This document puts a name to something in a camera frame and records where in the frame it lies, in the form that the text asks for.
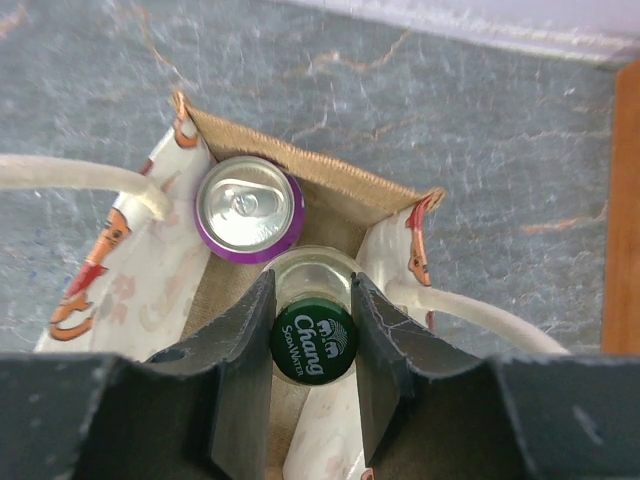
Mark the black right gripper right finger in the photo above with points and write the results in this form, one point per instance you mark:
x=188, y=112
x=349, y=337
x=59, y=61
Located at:
x=432, y=411

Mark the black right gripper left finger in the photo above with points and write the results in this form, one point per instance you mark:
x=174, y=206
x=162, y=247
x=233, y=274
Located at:
x=197, y=410

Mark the brown canvas bag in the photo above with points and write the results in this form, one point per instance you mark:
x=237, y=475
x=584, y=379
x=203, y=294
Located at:
x=148, y=282

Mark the purple soda can in bag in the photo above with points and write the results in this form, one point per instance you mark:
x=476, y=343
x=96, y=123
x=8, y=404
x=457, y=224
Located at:
x=248, y=210

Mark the orange compartment tray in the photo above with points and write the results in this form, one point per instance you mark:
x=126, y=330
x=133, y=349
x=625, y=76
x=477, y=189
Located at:
x=620, y=323

